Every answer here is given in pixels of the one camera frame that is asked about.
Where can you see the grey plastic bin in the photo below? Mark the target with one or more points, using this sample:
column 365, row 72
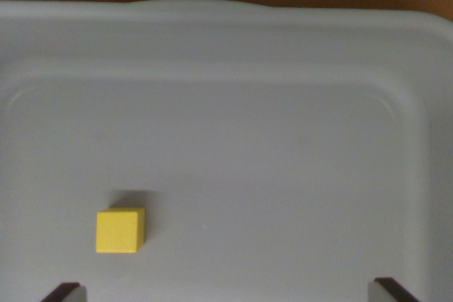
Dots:
column 247, row 139

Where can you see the yellow cube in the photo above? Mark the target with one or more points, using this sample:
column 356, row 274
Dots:
column 118, row 231

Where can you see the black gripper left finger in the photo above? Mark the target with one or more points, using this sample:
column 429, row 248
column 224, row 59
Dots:
column 67, row 293

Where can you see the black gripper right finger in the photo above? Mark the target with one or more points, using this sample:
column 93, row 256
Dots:
column 387, row 291

